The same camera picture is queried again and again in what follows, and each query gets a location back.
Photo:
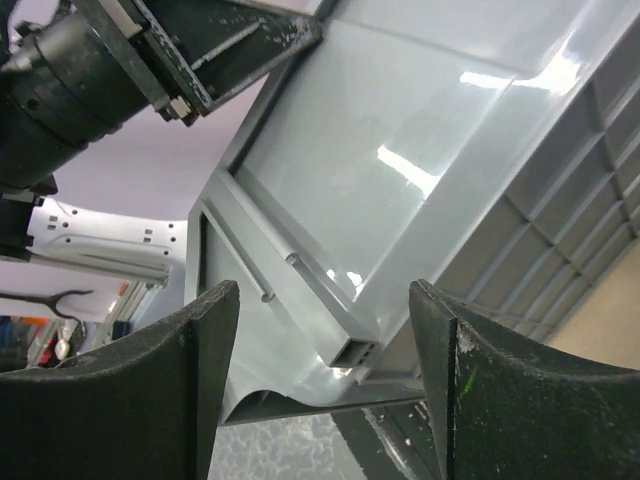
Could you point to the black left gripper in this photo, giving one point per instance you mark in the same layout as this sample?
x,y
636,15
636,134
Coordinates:
x,y
188,58

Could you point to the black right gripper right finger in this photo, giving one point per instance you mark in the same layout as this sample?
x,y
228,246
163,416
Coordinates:
x,y
503,406

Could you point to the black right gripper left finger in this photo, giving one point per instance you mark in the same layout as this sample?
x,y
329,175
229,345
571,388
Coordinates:
x,y
146,406

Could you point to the grey plastic crate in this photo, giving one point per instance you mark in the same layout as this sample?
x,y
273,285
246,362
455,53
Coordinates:
x,y
490,148

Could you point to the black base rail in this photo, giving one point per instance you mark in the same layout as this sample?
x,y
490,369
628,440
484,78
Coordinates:
x,y
391,442

